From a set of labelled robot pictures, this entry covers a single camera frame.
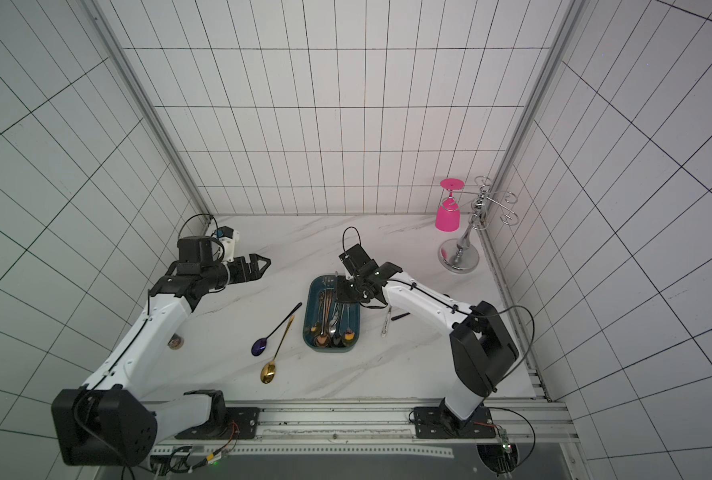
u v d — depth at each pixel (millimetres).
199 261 611
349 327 896
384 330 878
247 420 729
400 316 921
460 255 1047
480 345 441
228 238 717
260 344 863
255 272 713
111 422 388
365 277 634
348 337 852
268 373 812
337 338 854
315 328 877
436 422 672
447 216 997
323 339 851
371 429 727
